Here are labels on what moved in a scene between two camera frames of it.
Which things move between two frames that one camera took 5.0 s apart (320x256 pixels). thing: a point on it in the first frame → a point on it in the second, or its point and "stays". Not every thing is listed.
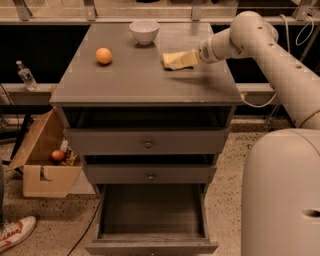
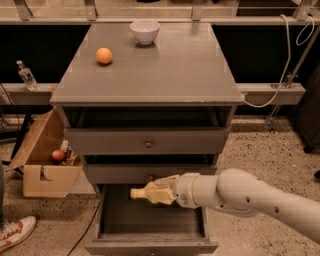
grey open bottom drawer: (151, 220) stays
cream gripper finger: (190, 58) → (158, 191)
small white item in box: (64, 145) stays
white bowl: (145, 31) stays
